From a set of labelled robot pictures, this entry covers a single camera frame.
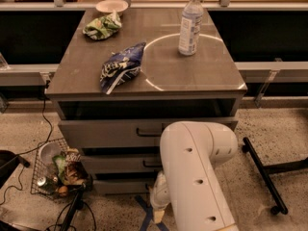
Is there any grey drawer cabinet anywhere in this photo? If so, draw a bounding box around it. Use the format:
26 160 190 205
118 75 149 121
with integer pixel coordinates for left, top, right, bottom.
46 8 246 181

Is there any wire basket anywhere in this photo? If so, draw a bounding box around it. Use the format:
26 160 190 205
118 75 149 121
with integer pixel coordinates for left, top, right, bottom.
31 138 92 200

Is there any clear cup in basket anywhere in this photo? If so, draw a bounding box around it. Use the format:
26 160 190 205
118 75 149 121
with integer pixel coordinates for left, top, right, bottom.
38 142 62 165

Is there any green chip bag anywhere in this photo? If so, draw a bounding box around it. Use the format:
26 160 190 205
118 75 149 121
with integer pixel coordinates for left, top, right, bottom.
83 11 122 40

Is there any black tripod leg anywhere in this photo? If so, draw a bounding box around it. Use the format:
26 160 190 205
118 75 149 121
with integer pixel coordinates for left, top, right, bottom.
47 183 97 231

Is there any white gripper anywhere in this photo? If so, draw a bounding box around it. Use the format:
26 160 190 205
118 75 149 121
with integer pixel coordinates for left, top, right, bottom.
150 170 170 224

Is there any blue tape cross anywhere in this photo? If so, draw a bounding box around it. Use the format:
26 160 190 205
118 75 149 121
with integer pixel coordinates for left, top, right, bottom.
135 195 169 231

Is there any black stand base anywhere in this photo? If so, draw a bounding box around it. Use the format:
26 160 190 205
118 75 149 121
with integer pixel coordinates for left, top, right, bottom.
242 137 308 215

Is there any clear plastic water bottle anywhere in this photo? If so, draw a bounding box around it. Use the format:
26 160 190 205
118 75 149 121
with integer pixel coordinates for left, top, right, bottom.
178 0 203 56

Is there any blue chip bag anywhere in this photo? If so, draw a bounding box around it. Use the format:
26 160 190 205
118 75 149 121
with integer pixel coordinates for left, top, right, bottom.
100 42 146 94

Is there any brown snack bag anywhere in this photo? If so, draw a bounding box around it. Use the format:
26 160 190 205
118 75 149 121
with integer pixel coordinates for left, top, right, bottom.
52 148 89 186

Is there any metal can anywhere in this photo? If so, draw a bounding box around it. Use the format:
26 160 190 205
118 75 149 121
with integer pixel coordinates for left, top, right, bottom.
37 176 54 192

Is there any white bowl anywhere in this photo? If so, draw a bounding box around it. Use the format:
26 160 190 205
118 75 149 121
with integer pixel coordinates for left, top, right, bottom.
95 0 128 15

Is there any grey drawer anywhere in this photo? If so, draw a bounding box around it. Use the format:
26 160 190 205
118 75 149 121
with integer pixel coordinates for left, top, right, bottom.
81 154 162 174
93 179 154 194
59 119 238 148

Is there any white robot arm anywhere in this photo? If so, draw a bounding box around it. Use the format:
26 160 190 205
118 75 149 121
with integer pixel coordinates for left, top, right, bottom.
150 121 239 231

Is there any black power cable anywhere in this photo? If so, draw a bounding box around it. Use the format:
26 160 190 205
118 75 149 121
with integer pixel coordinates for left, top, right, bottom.
0 80 55 207

